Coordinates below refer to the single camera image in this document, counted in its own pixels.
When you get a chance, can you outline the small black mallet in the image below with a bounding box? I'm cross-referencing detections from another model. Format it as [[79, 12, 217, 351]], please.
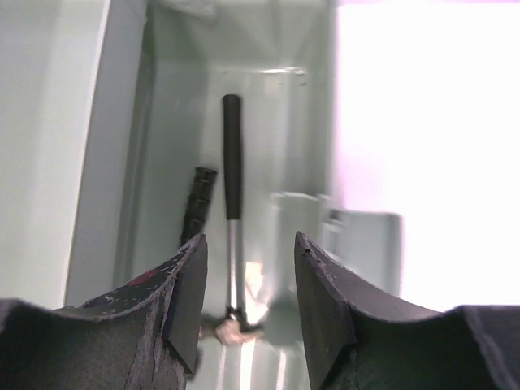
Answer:
[[180, 167, 218, 247]]

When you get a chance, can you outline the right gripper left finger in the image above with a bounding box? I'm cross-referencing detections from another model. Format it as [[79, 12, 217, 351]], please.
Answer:
[[1, 235, 208, 389]]

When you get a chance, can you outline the claw hammer black handle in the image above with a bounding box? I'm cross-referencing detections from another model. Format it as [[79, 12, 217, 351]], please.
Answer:
[[201, 93, 265, 346]]

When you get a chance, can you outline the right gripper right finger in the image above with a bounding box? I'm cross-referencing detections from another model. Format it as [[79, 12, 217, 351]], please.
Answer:
[[294, 232, 519, 389]]

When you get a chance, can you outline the translucent green tool box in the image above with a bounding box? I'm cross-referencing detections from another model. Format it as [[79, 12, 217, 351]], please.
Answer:
[[1, 1, 401, 389]]

